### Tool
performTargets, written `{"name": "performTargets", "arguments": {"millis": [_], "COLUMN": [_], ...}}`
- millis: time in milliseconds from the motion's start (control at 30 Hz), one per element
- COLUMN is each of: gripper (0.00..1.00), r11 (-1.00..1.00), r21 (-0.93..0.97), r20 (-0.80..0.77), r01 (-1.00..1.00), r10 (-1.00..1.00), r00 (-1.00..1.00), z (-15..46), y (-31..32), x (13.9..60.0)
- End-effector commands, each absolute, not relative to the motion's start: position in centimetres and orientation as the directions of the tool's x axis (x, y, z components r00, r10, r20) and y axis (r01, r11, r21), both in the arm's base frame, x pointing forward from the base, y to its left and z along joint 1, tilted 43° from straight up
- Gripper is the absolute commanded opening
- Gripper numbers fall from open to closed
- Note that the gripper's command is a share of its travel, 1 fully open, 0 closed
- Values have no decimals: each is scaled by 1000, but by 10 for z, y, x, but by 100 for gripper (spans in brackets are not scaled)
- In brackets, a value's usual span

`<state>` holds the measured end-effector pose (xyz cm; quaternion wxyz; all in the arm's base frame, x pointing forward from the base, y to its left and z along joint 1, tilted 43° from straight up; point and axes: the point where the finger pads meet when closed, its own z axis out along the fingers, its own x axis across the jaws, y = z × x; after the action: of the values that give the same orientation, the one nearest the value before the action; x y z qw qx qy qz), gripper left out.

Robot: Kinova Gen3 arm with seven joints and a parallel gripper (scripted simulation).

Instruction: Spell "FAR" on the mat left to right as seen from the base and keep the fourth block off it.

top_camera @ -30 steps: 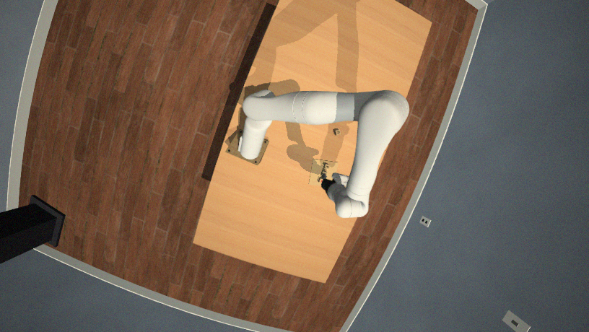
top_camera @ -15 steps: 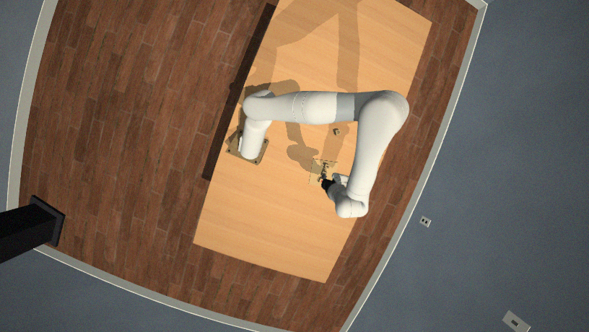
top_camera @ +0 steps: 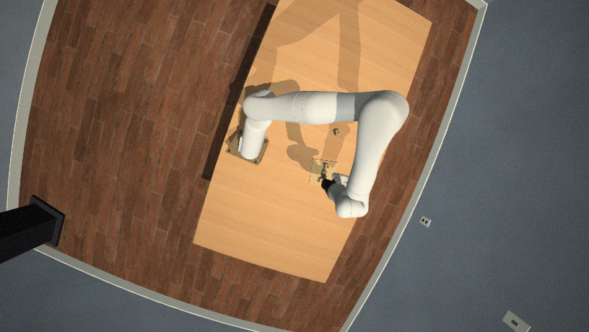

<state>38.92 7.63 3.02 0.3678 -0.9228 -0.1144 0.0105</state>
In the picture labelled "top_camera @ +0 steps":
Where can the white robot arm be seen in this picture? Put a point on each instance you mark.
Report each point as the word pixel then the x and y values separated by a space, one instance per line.
pixel 379 119

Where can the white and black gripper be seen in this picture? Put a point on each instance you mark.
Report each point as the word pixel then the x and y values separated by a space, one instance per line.
pixel 339 180

